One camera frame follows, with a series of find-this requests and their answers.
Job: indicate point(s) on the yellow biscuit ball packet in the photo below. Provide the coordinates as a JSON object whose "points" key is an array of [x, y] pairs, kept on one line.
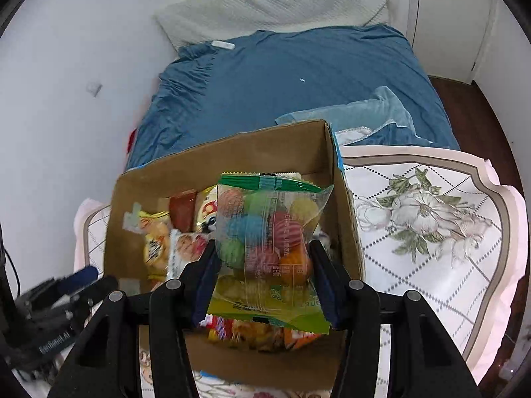
{"points": [[156, 229]]}

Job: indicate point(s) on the red brown snack packet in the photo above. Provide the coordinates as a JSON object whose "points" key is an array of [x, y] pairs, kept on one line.
{"points": [[181, 210]]}

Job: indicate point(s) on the panda snack packet back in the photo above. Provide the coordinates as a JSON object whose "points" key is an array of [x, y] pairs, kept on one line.
{"points": [[206, 210]]}

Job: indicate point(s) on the white pillow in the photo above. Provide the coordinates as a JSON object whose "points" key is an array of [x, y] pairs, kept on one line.
{"points": [[195, 21]]}

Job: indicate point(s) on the colourful candy ball bag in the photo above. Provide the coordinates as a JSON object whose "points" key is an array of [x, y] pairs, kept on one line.
{"points": [[264, 225]]}

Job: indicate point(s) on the blue bed sheet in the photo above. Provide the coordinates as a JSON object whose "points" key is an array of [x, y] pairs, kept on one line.
{"points": [[211, 92]]}

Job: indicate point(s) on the white cookie snack packet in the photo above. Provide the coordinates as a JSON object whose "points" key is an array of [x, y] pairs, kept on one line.
{"points": [[184, 248]]}

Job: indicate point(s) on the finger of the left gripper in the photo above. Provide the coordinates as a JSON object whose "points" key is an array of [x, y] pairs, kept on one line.
{"points": [[81, 276], [92, 295]]}

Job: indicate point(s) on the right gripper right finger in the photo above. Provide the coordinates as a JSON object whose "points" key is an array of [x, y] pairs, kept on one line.
{"points": [[424, 359]]}

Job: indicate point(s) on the floral white quilt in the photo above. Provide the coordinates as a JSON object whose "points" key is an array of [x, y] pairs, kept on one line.
{"points": [[428, 219]]}

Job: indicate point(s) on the cardboard snack box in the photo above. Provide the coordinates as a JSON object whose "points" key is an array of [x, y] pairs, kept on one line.
{"points": [[311, 368]]}

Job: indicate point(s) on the white door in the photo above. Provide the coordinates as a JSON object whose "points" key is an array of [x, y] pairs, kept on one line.
{"points": [[447, 35]]}

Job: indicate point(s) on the red yellow noodle packet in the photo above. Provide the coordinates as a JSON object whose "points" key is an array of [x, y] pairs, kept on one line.
{"points": [[259, 336]]}

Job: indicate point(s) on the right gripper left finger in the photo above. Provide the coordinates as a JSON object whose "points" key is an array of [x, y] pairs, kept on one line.
{"points": [[105, 359]]}

